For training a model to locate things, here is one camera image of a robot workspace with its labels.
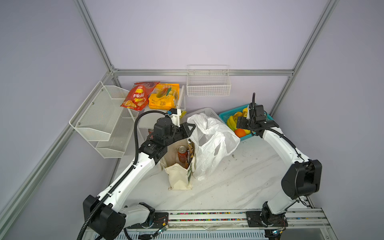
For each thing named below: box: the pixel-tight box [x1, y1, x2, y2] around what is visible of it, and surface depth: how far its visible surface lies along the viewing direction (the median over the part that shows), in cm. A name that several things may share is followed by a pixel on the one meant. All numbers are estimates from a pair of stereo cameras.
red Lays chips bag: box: [120, 81, 160, 111], surface depth 80 cm
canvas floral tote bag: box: [160, 138, 196, 191], surface depth 83 cm
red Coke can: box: [177, 145, 188, 163], surface depth 89 cm
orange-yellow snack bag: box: [148, 83, 180, 110], surface depth 78 cm
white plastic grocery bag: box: [187, 112, 241, 181], surface depth 66 cm
